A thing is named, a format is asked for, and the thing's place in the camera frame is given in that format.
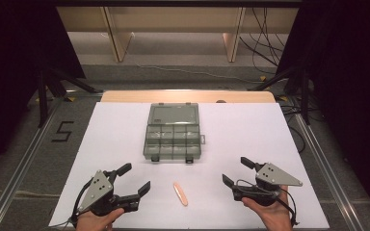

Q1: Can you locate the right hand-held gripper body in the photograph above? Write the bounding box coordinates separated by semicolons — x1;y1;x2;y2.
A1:
231;162;304;207

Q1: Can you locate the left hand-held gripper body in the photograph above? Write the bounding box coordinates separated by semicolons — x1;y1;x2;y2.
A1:
76;169;142;217

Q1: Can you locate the person's left hand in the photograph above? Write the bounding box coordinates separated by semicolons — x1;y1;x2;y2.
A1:
75;207;125;231

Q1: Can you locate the person's right hand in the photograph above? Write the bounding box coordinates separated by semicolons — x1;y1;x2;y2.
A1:
241;186;294;231

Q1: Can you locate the white board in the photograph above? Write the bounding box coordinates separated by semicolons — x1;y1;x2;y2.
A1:
48;101;330;230

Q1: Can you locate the small pink stick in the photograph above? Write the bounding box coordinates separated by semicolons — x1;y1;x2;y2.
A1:
172;181;190;207

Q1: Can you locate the grey clear plastic compartment box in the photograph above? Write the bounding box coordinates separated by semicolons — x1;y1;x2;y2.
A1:
142;102;207;165

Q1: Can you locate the black tape floor mark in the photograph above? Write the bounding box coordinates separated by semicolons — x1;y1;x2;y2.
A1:
51;120;75;143

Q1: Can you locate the black metal stand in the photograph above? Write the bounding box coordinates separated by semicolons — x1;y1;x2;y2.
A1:
248;64;313;126
34;65;104;129

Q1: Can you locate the wooden table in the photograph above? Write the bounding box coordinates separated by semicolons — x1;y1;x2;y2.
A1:
100;90;277;104

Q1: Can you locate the dark curtain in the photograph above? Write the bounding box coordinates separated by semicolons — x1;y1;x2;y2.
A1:
0;0;87;176
275;0;370;200

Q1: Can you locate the wooden shelf unit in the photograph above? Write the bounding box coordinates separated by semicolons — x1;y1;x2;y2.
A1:
56;6;300;64

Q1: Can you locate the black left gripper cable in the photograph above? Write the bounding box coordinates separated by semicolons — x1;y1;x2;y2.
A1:
66;179;93;228

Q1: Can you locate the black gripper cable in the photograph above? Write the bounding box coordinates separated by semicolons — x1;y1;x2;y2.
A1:
235;178;301;227
66;179;93;228

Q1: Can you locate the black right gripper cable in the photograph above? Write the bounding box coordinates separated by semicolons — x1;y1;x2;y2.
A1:
235;178;301;227

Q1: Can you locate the metal floor rail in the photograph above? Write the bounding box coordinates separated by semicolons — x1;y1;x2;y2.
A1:
292;113;366;231
0;95;66;231

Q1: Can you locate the white floor cable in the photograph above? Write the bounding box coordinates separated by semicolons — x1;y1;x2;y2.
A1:
136;64;262;86

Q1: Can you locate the bundle of black floor cables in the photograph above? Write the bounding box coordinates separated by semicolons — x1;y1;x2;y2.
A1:
238;7;287;76

